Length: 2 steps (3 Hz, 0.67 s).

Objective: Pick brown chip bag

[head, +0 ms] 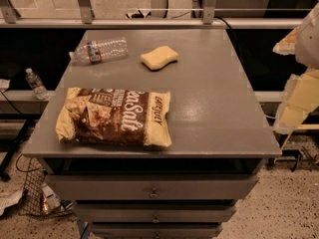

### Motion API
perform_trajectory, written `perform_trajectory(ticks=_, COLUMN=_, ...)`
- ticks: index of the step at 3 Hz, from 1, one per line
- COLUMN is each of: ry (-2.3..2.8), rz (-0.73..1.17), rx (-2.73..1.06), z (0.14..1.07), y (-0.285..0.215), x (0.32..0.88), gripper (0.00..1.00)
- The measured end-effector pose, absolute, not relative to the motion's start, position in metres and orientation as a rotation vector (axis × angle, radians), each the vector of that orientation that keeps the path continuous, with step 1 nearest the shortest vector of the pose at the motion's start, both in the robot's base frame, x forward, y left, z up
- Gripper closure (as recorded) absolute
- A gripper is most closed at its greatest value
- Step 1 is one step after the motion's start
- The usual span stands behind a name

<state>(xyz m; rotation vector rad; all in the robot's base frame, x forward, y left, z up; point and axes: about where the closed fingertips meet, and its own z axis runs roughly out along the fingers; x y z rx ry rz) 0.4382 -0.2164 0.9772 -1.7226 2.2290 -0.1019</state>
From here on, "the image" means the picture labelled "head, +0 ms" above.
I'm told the bottom drawer with knob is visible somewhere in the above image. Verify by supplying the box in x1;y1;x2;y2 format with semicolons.
91;223;222;239

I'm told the brown chip bag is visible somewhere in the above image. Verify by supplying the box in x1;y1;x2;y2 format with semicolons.
56;88;171;147

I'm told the top drawer with knob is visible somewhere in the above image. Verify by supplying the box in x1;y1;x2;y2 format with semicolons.
46;174;258;200

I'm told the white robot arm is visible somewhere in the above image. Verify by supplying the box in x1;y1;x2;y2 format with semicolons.
272;4;319;134

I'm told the drawer with knob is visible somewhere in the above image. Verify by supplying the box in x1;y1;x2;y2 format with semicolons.
46;174;258;200
74;203;236;223
91;223;222;239

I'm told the crumpled paper on floor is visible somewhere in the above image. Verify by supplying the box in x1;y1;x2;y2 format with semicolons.
0;189;23;216

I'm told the small water bottle on ledge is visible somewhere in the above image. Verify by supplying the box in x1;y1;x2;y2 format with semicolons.
26;68;49;100

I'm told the black cable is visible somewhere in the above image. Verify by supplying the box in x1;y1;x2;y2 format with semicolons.
214;16;246;68

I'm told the yellow sponge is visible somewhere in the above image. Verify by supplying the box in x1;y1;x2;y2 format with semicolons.
140;46;178;71

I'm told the middle drawer with knob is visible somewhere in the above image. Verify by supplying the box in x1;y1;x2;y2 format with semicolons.
74;203;236;223

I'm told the metal railing frame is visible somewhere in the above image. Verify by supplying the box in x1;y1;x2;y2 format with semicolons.
0;0;318;29

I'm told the wire mesh waste basket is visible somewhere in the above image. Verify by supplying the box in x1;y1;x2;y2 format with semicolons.
19;158;73;220

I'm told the grey drawer cabinet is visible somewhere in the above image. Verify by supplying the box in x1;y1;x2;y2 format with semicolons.
24;30;279;239

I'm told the clear plastic water bottle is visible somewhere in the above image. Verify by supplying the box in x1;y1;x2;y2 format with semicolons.
69;37;129;66

